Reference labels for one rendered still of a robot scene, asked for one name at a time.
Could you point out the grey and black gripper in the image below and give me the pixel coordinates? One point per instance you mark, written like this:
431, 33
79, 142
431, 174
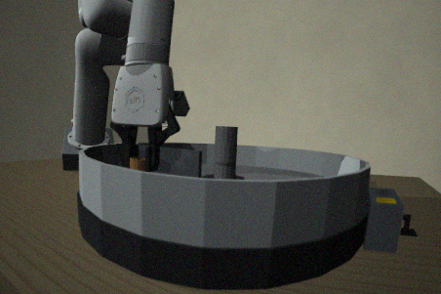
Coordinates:
138, 102

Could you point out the bronze bushing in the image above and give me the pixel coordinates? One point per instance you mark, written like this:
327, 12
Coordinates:
137, 163

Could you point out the grey metal ring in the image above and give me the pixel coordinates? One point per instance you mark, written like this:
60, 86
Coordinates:
226, 135
225, 153
223, 170

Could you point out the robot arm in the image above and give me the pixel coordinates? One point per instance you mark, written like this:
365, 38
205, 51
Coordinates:
150, 30

